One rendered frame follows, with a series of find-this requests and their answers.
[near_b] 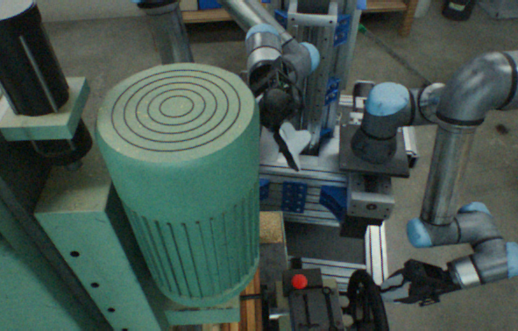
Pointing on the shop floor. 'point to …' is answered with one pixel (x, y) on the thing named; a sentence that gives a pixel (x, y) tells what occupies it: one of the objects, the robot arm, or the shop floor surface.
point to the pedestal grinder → (502, 9)
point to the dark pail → (458, 10)
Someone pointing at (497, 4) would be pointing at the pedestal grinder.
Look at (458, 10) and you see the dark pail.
